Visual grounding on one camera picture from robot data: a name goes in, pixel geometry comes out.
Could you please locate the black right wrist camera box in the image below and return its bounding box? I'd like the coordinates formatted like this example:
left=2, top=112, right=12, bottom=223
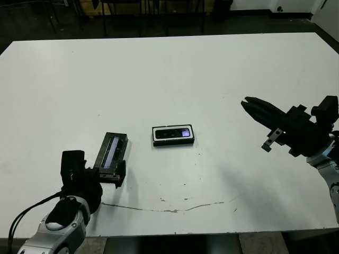
left=311, top=95, right=339, bottom=126

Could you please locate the grey robot right leg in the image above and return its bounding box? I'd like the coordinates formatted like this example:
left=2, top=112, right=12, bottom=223
left=209, top=234, right=240, bottom=254

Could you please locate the grey robot left leg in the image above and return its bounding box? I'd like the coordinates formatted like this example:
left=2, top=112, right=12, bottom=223
left=105, top=236, right=140, bottom=254

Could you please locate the black box base white insert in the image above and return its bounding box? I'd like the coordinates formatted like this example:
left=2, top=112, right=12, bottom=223
left=151, top=123, right=196, bottom=148

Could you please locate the black waste bin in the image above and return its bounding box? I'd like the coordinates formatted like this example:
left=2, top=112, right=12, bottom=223
left=211, top=0, right=234, bottom=22

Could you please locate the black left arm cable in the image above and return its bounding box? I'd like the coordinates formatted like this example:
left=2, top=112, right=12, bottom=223
left=7, top=192, right=67, bottom=252

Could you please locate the slim black camera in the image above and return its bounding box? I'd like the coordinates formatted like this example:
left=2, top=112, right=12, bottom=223
left=155, top=127, right=192, bottom=140

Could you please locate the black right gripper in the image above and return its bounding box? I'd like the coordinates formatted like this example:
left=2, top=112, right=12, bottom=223
left=240, top=97, right=332, bottom=158

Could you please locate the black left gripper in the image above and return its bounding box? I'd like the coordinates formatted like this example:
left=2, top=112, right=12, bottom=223
left=61, top=160, right=127, bottom=215

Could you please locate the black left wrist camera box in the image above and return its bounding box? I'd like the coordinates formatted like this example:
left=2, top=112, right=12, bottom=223
left=60, top=150, right=87, bottom=186

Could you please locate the black box lid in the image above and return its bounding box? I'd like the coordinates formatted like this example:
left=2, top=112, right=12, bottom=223
left=93, top=131, right=130, bottom=170

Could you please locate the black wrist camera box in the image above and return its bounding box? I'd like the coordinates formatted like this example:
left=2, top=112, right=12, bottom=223
left=60, top=150, right=87, bottom=186
left=311, top=95, right=339, bottom=126

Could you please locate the grey robot leg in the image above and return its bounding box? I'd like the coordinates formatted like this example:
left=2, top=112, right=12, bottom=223
left=105, top=236, right=140, bottom=254
left=209, top=234, right=240, bottom=254

